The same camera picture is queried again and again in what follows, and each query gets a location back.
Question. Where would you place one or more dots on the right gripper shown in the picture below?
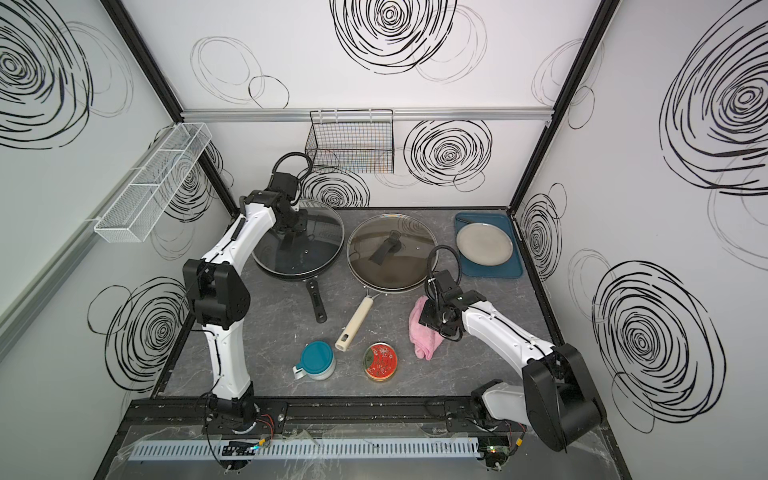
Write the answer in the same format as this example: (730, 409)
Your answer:
(425, 317)

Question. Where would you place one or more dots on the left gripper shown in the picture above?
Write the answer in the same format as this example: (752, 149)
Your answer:
(301, 225)

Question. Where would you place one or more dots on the pink cloth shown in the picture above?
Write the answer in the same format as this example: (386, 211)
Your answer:
(425, 341)

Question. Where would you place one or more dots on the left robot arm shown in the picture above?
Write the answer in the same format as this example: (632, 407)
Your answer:
(220, 300)

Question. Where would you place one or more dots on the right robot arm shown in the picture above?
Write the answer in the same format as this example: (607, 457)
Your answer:
(557, 398)

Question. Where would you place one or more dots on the grey round plate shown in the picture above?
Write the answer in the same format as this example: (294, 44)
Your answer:
(484, 244)

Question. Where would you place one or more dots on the teal tray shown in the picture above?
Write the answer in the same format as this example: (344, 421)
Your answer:
(512, 269)

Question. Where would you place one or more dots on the black frying pan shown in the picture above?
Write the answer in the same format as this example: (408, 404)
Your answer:
(315, 300)

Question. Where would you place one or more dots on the teal lidded cup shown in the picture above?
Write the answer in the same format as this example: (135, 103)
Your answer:
(317, 361)

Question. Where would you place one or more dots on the black wire basket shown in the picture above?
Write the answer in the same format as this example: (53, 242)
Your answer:
(357, 140)

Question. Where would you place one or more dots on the white wire shelf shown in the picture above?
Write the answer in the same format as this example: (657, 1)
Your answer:
(173, 158)

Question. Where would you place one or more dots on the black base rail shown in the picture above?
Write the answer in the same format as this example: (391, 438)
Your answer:
(279, 414)

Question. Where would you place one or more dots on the white slotted cable duct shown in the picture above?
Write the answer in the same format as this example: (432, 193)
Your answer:
(297, 449)

